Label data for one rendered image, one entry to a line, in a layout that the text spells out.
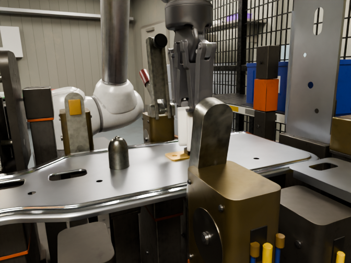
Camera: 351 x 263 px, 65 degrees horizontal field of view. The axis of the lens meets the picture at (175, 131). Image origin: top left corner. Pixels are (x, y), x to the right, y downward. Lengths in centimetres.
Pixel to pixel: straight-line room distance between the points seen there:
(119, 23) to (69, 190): 75
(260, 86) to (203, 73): 36
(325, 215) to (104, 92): 90
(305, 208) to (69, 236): 27
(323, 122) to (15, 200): 53
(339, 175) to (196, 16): 30
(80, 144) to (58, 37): 671
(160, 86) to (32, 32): 664
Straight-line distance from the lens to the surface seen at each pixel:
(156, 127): 59
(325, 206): 39
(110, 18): 104
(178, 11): 44
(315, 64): 61
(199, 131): 28
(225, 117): 29
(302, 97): 63
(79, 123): 57
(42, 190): 40
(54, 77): 717
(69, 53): 725
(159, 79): 60
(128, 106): 113
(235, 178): 28
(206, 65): 41
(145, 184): 38
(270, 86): 75
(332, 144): 56
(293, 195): 41
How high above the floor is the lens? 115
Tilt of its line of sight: 13 degrees down
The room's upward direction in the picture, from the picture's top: 2 degrees counter-clockwise
